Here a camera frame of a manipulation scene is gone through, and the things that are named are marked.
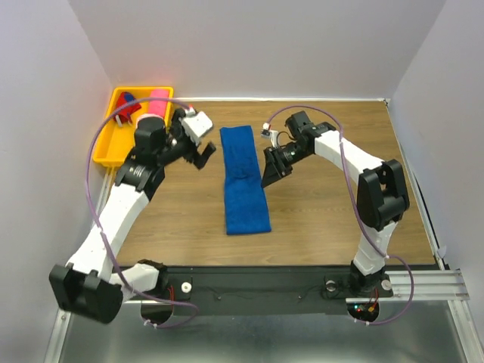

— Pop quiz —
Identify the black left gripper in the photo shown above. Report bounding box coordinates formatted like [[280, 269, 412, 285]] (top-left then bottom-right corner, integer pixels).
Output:
[[161, 110, 218, 171]]

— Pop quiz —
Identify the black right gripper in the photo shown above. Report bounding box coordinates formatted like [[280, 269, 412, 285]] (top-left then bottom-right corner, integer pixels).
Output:
[[260, 141, 312, 188]]

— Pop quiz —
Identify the blue towel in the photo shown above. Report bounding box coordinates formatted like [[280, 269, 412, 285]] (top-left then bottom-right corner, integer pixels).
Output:
[[220, 126, 271, 235]]

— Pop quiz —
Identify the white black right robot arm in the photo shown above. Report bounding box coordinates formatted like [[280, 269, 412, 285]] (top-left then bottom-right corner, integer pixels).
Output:
[[261, 110, 410, 295]]

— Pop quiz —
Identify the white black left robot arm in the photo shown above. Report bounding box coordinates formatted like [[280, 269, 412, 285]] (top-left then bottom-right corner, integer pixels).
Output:
[[48, 108, 216, 324]]

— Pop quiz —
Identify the hot pink rolled towel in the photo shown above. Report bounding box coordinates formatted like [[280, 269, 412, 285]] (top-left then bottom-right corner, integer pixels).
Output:
[[147, 88, 169, 117]]

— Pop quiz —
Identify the light pink rolled towel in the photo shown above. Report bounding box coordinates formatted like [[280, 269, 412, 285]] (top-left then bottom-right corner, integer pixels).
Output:
[[137, 113, 151, 123]]

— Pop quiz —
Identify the yellow plastic tray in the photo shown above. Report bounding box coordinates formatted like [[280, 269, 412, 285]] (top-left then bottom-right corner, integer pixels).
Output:
[[92, 86, 174, 168]]

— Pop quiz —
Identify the red blue patterned cloth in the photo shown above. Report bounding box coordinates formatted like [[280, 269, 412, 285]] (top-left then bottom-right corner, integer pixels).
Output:
[[114, 92, 141, 127]]

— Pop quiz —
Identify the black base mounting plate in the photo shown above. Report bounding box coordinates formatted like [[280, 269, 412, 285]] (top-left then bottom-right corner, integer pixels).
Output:
[[123, 265, 394, 317]]

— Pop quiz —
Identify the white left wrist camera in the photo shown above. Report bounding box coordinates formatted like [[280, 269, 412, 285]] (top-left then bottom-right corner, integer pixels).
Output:
[[181, 111, 213, 146]]

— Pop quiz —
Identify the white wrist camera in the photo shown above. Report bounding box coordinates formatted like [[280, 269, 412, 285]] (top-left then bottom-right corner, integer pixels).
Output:
[[260, 123, 280, 147], [181, 111, 213, 146]]

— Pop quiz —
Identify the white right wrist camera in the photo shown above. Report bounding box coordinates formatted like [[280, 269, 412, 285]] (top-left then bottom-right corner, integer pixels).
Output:
[[260, 123, 280, 147]]

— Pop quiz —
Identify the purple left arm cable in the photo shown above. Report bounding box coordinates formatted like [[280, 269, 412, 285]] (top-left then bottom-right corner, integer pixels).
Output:
[[85, 97, 200, 329]]

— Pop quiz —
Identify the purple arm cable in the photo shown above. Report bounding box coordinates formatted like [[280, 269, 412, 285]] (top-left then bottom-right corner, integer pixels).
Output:
[[264, 104, 415, 327], [85, 97, 200, 329]]

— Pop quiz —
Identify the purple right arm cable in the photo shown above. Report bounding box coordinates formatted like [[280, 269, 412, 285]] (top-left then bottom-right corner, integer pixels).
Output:
[[264, 104, 415, 327]]

